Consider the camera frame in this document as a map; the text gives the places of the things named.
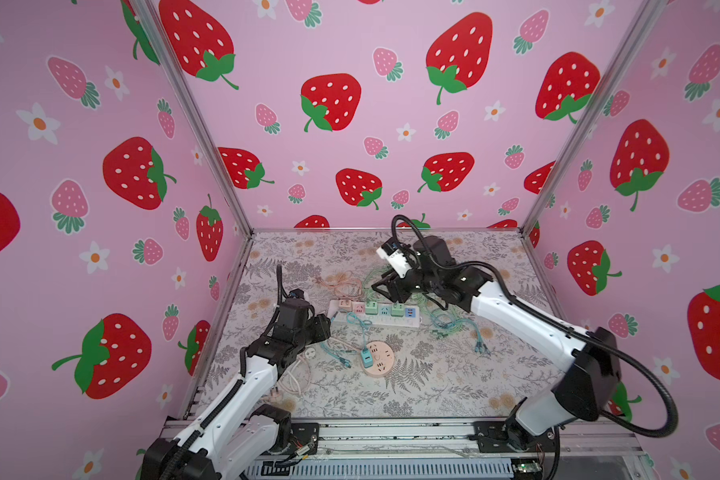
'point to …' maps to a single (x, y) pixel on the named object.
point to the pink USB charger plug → (345, 305)
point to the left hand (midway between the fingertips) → (323, 321)
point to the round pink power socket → (383, 357)
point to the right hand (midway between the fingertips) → (378, 279)
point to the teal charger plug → (366, 357)
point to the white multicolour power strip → (411, 318)
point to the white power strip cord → (299, 376)
